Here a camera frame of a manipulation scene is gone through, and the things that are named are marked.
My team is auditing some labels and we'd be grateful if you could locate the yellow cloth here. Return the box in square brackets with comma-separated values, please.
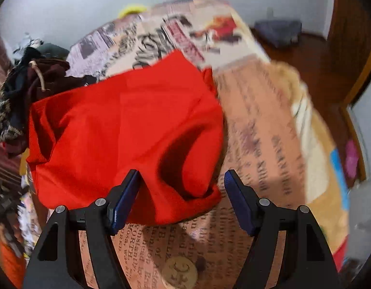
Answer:
[117, 4, 148, 19]

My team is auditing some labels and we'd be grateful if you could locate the printed blanket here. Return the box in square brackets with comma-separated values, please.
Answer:
[65, 0, 348, 289]

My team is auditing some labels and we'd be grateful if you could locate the dark patterned cloth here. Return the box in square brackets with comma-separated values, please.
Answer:
[0, 63, 32, 143]

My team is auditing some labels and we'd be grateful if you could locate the grey cloth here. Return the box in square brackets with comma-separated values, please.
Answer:
[254, 20, 303, 48]

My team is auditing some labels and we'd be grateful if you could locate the grey-green cloth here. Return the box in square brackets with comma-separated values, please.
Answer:
[38, 44, 70, 61]

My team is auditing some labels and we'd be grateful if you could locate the red garment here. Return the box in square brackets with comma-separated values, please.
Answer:
[26, 50, 225, 226]

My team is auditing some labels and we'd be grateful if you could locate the pink item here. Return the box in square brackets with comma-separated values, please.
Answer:
[345, 140, 359, 179]

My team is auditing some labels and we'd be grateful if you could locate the orange cloth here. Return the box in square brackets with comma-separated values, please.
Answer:
[0, 241, 26, 288]

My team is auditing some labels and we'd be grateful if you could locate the pile of dark clothes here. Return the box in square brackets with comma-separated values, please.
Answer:
[5, 59, 97, 157]

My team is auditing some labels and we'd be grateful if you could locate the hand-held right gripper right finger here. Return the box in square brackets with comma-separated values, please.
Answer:
[224, 169, 344, 289]

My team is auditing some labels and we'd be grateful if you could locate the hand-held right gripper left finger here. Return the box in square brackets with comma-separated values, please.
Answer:
[23, 169, 141, 289]

